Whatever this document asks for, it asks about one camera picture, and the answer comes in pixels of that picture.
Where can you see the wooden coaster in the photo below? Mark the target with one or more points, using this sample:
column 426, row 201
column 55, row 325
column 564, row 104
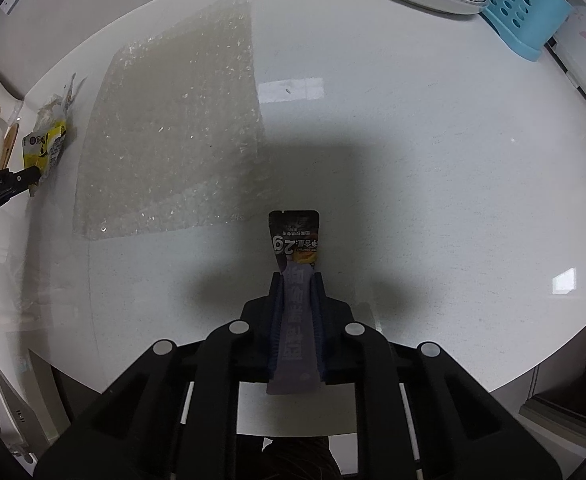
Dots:
column 10, row 145

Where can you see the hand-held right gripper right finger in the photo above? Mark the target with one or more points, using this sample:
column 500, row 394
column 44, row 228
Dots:
column 413, row 400

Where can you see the white paper cup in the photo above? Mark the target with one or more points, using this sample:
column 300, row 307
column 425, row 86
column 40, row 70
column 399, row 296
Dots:
column 0, row 95

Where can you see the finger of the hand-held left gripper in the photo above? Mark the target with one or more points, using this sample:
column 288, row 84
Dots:
column 27, row 179

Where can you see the blue plastic utensil holder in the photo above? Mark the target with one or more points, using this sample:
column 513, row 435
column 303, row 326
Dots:
column 518, row 10

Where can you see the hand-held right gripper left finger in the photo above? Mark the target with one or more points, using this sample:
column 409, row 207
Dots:
column 183, row 400

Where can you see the clear bubble wrap sheet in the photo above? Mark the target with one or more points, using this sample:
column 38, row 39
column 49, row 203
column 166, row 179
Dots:
column 173, row 125

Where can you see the purple snack wrapper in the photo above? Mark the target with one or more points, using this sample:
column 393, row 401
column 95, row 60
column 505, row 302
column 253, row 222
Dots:
column 295, row 250

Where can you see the person's dark patterned trousers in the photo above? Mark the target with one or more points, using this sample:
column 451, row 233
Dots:
column 288, row 457

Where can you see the yellow white snack wrapper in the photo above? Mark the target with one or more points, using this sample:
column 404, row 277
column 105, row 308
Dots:
column 48, row 140

